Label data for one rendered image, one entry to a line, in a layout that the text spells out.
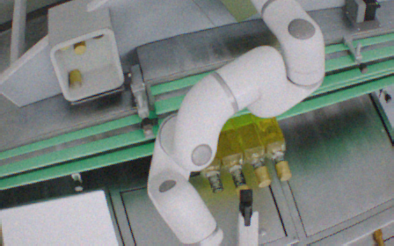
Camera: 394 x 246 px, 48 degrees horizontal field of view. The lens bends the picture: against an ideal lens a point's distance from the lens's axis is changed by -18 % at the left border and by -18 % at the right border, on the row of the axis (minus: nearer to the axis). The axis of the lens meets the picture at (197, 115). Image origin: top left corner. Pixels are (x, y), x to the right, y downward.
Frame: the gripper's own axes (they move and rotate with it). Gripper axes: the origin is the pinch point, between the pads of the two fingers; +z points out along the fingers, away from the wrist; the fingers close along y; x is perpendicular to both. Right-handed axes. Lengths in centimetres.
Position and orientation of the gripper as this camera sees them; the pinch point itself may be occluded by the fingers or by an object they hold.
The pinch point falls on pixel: (245, 199)
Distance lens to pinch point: 129.7
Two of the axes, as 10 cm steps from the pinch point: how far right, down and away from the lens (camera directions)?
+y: -0.5, -5.7, -8.2
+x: -10.0, 0.3, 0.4
